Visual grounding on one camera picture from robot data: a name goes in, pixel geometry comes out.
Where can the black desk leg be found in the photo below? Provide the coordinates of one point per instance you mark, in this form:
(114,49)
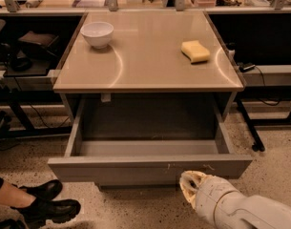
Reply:
(258,145)

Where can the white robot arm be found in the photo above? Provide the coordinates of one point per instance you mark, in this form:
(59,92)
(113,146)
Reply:
(258,212)

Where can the white ceramic bowl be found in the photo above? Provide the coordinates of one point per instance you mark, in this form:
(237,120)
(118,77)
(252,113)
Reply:
(98,34)

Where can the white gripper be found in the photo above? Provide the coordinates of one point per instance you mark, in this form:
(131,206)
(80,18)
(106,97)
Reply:
(211,195)

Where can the yellow sponge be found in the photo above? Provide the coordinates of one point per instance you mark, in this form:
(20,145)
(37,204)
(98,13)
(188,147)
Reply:
(195,51)

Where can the grey top drawer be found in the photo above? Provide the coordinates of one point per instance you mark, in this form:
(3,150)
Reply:
(147,141)

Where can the black left desk frame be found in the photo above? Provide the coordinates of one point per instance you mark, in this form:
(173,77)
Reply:
(14,99)

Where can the black power adapter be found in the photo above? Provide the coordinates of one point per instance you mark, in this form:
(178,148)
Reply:
(246,67)

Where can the black leather shoe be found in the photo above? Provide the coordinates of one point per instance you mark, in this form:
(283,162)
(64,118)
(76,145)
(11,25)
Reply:
(42,210)
(47,191)

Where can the dark box on shelf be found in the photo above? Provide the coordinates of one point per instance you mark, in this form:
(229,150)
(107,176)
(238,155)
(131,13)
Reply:
(39,45)

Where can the grey drawer cabinet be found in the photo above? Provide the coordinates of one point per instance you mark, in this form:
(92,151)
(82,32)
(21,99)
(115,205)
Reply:
(145,58)

